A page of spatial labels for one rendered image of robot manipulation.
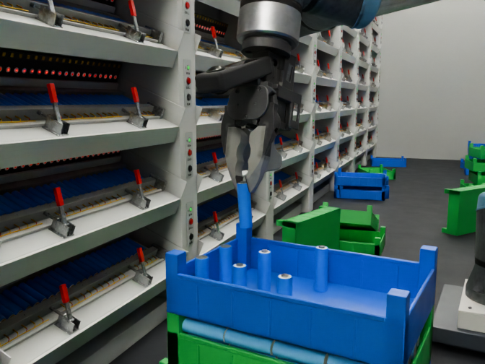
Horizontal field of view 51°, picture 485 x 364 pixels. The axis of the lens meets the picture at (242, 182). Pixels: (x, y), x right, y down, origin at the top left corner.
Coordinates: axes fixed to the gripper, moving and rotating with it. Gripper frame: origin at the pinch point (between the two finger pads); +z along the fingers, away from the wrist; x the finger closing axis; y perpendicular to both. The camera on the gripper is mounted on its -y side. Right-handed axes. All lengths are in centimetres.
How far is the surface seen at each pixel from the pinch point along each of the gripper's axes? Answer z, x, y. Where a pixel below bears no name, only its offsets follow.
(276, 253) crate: 10.0, 1.2, 11.5
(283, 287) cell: 12.4, -11.3, -4.0
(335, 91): -79, 119, 224
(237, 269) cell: 11.3, -4.7, -4.7
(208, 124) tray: -20, 58, 51
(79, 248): 14.7, 42.2, 3.1
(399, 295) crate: 10.6, -25.0, -3.7
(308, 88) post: -62, 97, 160
